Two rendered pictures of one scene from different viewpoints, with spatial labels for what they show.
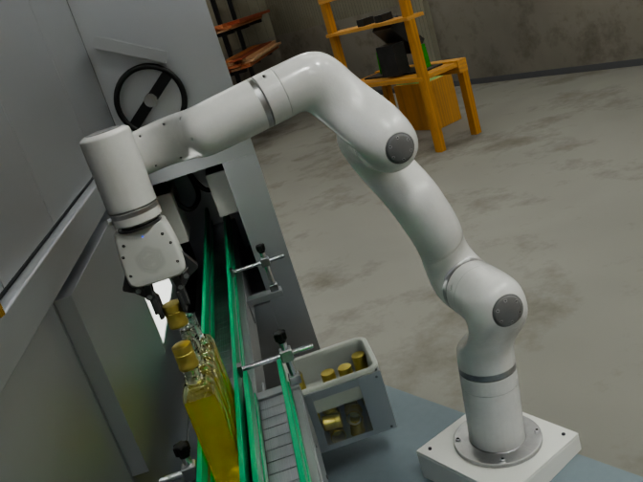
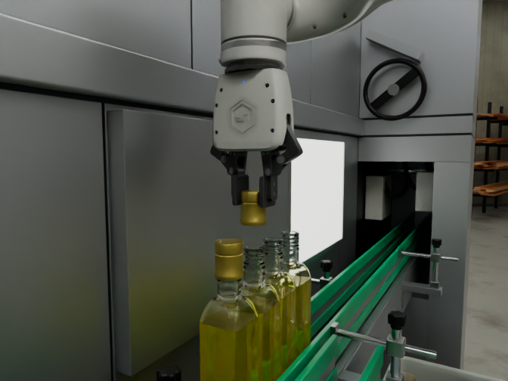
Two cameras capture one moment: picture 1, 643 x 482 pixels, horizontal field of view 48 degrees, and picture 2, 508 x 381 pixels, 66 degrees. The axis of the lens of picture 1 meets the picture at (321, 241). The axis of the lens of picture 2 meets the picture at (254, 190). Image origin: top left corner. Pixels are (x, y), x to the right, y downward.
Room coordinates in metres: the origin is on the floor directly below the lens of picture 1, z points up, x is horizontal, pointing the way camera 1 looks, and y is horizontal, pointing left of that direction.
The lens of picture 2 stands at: (0.76, 0.00, 1.44)
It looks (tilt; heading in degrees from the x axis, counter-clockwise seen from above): 5 degrees down; 33
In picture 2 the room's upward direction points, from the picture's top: straight up
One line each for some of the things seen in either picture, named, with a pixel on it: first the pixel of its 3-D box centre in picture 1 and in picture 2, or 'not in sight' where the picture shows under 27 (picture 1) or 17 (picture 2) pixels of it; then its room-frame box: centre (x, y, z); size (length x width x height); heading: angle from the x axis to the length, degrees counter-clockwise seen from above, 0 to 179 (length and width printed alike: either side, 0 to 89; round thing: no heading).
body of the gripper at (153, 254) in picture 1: (148, 247); (253, 107); (1.19, 0.28, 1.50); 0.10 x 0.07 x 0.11; 92
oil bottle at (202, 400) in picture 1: (214, 429); (229, 379); (1.13, 0.28, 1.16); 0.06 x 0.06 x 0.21; 2
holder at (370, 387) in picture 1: (325, 400); not in sight; (1.52, 0.10, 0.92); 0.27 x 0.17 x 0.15; 93
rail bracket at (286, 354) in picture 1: (277, 361); (380, 346); (1.40, 0.17, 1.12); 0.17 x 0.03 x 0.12; 93
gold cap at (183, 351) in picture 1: (185, 355); (228, 258); (1.13, 0.28, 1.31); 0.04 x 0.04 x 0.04
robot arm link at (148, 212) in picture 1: (134, 214); (252, 59); (1.19, 0.29, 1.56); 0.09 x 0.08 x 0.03; 92
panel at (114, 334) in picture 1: (132, 293); (278, 205); (1.52, 0.44, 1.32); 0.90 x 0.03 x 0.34; 3
